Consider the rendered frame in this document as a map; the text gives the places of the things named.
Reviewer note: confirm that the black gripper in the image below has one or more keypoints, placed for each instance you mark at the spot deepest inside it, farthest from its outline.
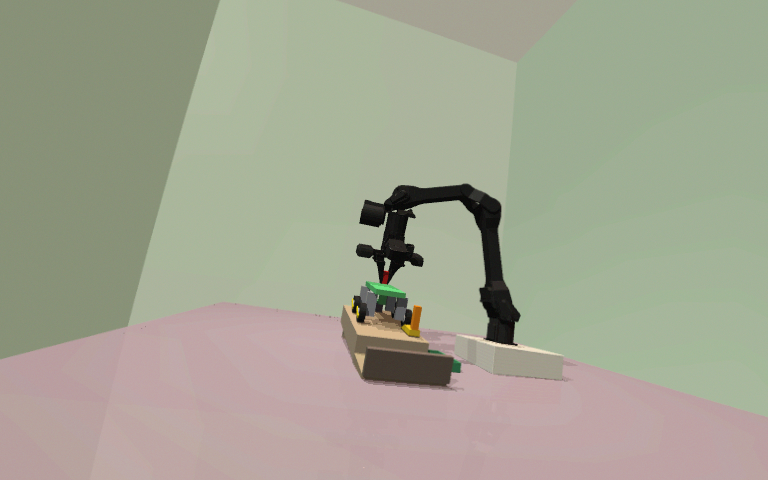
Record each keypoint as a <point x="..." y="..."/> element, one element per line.
<point x="367" y="251"/>

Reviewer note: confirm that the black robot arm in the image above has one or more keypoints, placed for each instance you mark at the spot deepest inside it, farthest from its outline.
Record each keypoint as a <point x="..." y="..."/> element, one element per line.
<point x="495" y="296"/>

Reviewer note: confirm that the yellow wheel chock with orange handle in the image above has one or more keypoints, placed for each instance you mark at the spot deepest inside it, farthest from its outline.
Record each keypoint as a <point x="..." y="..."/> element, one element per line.
<point x="413" y="329"/>

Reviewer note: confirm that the green tray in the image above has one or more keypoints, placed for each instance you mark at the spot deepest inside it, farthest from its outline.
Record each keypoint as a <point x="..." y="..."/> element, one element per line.
<point x="456" y="365"/>

